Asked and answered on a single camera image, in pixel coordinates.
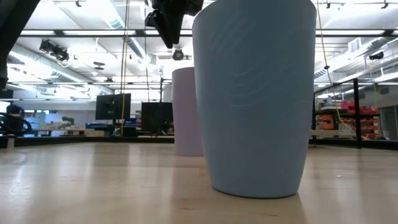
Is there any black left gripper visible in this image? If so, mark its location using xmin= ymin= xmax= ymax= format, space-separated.
xmin=144 ymin=0 xmax=205 ymax=50

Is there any lavender plastic cup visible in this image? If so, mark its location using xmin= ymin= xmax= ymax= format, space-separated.
xmin=171 ymin=67 xmax=205 ymax=157

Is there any light blue plastic cup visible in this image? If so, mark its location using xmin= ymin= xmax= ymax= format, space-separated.
xmin=192 ymin=0 xmax=317 ymax=199

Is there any wooden shelf board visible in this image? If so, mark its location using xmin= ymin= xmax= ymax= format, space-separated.
xmin=310 ymin=129 xmax=357 ymax=138

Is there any white cylindrical tank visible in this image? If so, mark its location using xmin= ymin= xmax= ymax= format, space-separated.
xmin=161 ymin=83 xmax=174 ymax=103

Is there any black monitor on stand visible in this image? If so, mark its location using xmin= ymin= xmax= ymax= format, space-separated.
xmin=95 ymin=93 xmax=132 ymax=137

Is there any black ceiling-mounted device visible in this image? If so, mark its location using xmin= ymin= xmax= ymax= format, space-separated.
xmin=39 ymin=39 xmax=70 ymax=62

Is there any person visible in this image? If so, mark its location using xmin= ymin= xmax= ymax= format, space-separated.
xmin=5 ymin=104 xmax=25 ymax=133

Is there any small black ceiling fixture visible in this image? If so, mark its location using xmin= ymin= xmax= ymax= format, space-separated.
xmin=368 ymin=50 xmax=385 ymax=61

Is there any storage rack with red bins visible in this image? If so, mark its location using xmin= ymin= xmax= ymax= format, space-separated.
xmin=314 ymin=100 xmax=381 ymax=140

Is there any round black ceiling camera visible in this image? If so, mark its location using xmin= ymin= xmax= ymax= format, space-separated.
xmin=172 ymin=48 xmax=186 ymax=62

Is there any black hanging cable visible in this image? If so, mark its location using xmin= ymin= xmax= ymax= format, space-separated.
xmin=143 ymin=0 xmax=150 ymax=102

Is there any beige hanging cable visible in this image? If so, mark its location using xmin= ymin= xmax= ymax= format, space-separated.
xmin=315 ymin=0 xmax=371 ymax=140

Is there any black cable loop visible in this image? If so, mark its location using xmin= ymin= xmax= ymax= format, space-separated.
xmin=0 ymin=112 xmax=33 ymax=137

